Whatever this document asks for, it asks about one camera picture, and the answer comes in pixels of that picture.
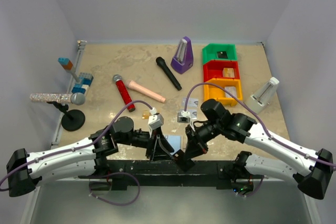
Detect black microphone stand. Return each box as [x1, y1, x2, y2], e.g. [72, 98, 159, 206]
[48, 102, 86, 132]

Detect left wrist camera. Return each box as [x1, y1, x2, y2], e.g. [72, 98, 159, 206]
[148, 108, 164, 132]

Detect yellow storage bin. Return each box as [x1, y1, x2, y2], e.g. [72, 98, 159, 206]
[204, 78, 243, 106]

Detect blue credit cards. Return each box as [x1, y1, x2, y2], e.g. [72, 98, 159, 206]
[165, 135, 182, 154]

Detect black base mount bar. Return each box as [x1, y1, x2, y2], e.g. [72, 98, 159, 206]
[78, 159, 263, 190]

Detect black microphone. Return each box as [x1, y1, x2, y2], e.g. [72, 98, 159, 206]
[155, 57, 182, 91]

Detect wooden block in red bin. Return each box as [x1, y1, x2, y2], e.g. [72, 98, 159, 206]
[223, 68, 235, 79]

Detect blue toy brick tower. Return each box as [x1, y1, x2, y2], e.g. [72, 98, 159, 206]
[58, 57, 94, 96]

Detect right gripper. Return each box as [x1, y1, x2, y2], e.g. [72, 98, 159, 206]
[184, 120, 222, 161]

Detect green storage bin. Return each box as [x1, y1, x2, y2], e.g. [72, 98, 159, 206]
[202, 44, 238, 65]

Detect silver glitter microphone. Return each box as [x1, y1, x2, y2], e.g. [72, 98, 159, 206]
[29, 93, 86, 105]

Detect black item in green bin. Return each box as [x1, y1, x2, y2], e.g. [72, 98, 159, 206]
[217, 51, 228, 59]

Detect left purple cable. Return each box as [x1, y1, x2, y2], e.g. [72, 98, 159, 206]
[0, 100, 155, 191]

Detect purple metronome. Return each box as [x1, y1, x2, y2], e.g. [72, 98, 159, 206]
[171, 36, 194, 74]

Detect gold VIP card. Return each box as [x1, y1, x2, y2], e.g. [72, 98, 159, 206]
[142, 110, 150, 119]

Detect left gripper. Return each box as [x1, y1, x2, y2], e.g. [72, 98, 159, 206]
[118, 126, 174, 162]

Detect card stack in yellow bin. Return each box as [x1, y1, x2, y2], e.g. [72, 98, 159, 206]
[225, 86, 237, 98]

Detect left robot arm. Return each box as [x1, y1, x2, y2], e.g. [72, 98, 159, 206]
[4, 115, 174, 197]

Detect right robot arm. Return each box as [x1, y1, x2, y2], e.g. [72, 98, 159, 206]
[177, 99, 333, 200]

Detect pink microphone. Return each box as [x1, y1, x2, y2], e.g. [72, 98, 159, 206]
[125, 80, 166, 103]

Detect beige leather card holder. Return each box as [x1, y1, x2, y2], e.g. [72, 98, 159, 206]
[165, 135, 186, 154]

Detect red glitter microphone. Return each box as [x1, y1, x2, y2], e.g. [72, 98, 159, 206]
[112, 74, 132, 105]

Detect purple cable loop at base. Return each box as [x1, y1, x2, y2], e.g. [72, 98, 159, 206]
[88, 172, 141, 206]

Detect red storage bin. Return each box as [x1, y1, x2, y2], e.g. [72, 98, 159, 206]
[203, 60, 240, 81]

